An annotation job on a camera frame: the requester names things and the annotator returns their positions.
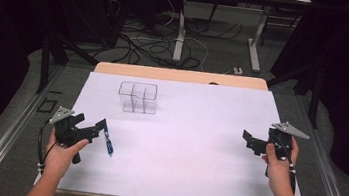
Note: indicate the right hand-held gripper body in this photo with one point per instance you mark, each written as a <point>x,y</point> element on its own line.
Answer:
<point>279,142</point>

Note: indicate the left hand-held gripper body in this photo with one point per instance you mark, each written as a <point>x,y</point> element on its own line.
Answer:
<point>69,130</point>

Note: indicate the blue pen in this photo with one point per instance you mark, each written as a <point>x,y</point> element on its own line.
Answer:
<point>108,142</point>

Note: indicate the person's left hand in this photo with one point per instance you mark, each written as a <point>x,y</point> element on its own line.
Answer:
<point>61,156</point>

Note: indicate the person's right hand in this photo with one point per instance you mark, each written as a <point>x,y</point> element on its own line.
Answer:
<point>277,171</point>

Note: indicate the clear acrylic organizer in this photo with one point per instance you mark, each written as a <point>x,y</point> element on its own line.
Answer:
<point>138,97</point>

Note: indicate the white power strip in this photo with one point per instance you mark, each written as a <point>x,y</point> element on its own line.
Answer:
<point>237,71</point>

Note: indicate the black metal stand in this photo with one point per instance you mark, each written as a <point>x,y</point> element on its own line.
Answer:
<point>44,65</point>

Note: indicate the white desk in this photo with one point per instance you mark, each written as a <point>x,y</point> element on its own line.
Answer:
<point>256,44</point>

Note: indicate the black square floor frame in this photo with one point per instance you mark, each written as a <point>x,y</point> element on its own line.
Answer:
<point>47,106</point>

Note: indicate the metal floor rail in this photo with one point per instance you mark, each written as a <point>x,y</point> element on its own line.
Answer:
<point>330,177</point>
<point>6,138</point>

